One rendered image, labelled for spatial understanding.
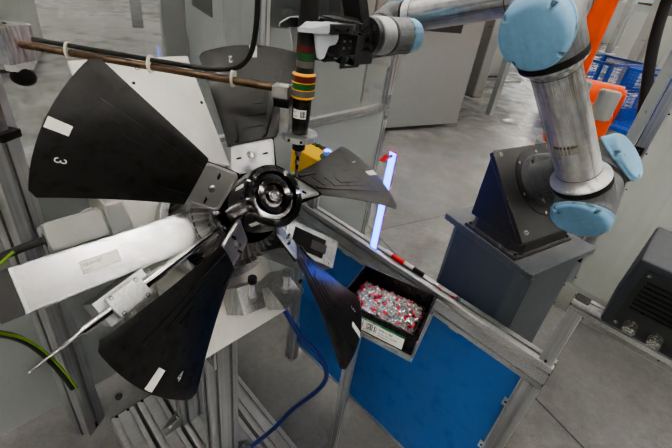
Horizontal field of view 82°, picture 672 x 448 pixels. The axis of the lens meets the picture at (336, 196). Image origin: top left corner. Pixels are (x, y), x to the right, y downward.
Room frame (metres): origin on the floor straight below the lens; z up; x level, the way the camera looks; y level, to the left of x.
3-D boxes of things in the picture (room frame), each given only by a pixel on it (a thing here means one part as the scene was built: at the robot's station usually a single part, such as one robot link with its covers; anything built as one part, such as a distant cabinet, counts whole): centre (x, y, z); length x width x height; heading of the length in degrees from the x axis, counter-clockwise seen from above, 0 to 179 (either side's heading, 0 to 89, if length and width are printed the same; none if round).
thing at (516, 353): (0.92, -0.22, 0.82); 0.90 x 0.04 x 0.08; 49
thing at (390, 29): (0.86, -0.03, 1.49); 0.08 x 0.05 x 0.08; 49
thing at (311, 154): (1.17, 0.08, 1.02); 0.16 x 0.10 x 0.11; 49
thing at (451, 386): (0.92, -0.22, 0.45); 0.82 x 0.02 x 0.66; 49
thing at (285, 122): (0.71, 0.10, 1.35); 0.09 x 0.07 x 0.10; 84
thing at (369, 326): (0.75, -0.17, 0.85); 0.22 x 0.17 x 0.07; 65
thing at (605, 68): (6.69, -4.00, 0.49); 1.27 x 0.88 x 0.98; 122
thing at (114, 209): (0.94, 0.65, 0.92); 0.17 x 0.16 x 0.11; 49
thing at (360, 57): (0.79, 0.02, 1.48); 0.12 x 0.08 x 0.09; 139
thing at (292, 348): (1.20, 0.10, 0.39); 0.04 x 0.04 x 0.78; 49
